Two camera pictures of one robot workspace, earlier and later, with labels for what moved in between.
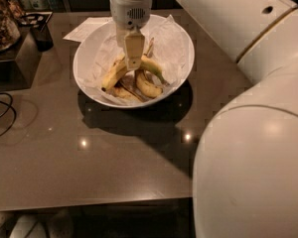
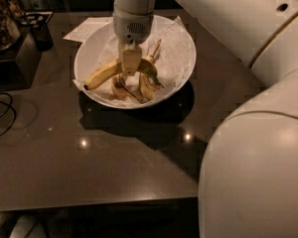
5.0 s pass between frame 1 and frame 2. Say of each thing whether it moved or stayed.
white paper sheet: stayed
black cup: stayed
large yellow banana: moved
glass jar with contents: stayed
